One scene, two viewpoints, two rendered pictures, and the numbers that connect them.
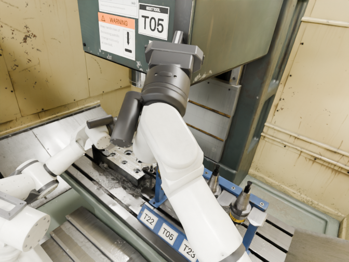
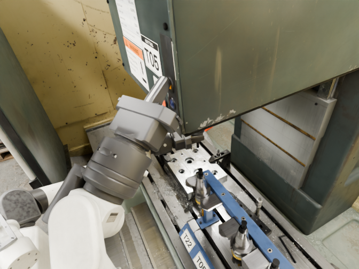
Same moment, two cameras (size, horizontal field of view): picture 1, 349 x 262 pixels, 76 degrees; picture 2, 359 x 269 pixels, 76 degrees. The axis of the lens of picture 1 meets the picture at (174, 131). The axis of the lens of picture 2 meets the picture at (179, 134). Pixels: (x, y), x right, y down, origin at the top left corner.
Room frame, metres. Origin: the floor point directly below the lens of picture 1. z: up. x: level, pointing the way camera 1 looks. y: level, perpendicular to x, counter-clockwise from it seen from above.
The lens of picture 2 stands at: (0.22, -0.21, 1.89)
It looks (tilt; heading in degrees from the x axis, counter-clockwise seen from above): 38 degrees down; 32
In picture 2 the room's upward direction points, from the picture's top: 7 degrees counter-clockwise
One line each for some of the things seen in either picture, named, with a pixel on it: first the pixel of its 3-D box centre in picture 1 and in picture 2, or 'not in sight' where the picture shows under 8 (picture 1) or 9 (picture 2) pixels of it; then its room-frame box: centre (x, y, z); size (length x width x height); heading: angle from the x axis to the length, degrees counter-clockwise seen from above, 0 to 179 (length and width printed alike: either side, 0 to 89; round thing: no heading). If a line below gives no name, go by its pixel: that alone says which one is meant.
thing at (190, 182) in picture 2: not in sight; (194, 181); (0.72, 0.07, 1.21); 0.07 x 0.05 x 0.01; 145
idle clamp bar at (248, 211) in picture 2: not in sight; (244, 214); (0.85, -0.11, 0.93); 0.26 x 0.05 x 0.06; 60
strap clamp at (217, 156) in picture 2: not in sight; (219, 159); (1.10, 0.11, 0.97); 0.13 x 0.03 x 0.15; 145
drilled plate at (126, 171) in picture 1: (134, 159); (194, 168); (0.99, 0.21, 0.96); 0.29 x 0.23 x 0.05; 55
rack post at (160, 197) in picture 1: (160, 178); (207, 201); (0.77, 0.04, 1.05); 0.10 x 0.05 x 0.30; 145
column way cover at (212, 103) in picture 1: (195, 114); (273, 126); (1.26, -0.12, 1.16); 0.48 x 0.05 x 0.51; 55
